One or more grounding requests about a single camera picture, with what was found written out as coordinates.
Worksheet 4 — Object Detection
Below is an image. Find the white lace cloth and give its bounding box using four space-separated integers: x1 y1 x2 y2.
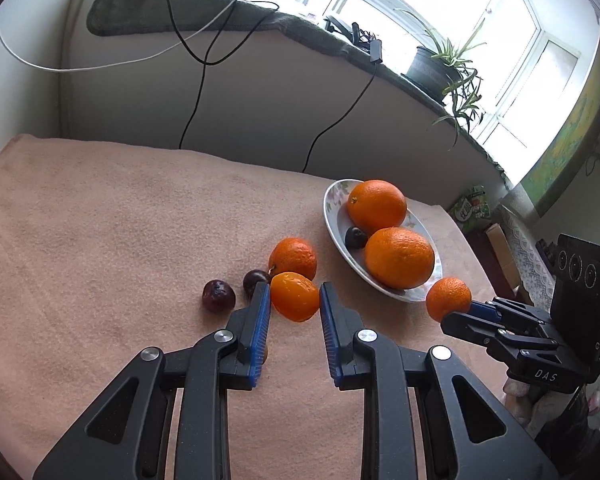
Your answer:
500 205 556 306

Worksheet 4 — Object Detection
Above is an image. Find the dark red plum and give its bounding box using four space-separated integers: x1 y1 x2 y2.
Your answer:
243 269 272 298
202 280 236 314
344 226 368 250

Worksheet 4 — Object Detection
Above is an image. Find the person's right hand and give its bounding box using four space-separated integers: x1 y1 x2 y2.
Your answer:
502 377 531 401

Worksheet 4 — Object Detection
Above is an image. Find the large orange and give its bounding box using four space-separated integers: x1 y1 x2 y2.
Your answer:
347 180 408 233
364 227 436 290

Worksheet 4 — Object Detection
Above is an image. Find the small oval tangerine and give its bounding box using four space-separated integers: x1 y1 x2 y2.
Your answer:
270 272 321 323

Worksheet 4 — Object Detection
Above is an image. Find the looped black cable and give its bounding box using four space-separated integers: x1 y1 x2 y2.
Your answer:
120 0 281 150

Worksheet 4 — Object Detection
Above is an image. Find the tangerine with stem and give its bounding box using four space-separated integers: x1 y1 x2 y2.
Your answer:
269 237 318 281

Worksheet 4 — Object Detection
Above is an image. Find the potted spider plant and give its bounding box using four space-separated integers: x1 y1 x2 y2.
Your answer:
395 7 487 148

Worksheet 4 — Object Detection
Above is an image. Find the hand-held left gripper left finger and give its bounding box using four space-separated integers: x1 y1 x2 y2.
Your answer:
32 281 272 480

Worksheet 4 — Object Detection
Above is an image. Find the white floral plate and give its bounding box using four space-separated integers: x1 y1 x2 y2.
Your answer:
323 179 443 304

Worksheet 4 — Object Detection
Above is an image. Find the grey windowsill cloth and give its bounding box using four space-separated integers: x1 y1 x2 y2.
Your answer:
86 0 506 181

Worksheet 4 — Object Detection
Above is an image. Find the green snack bag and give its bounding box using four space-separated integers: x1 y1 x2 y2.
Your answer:
452 185 493 233

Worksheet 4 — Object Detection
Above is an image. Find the white window frame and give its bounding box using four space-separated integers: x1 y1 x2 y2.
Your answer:
80 0 583 181

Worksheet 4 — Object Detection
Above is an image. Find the long white cable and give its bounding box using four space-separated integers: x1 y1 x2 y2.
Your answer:
0 0 258 72

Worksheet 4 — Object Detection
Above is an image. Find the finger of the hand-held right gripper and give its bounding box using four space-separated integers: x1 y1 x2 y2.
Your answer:
440 310 528 357
467 297 551 328

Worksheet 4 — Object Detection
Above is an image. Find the green yellow wall poster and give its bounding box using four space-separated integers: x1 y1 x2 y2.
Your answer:
522 35 600 211

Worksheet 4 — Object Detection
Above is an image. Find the black ring light cable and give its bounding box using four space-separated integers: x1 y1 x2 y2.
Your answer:
302 39 384 175

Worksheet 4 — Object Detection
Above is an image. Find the pink towel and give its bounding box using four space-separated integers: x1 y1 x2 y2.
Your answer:
0 133 546 480

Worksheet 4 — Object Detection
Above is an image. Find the round tangerine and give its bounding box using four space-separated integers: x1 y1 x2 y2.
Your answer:
425 277 472 323

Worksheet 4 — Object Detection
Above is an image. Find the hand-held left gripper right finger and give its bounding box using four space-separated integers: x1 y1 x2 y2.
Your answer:
319 281 561 480

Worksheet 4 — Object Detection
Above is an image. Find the cardboard box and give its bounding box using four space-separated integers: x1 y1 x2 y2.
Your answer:
485 222 523 291

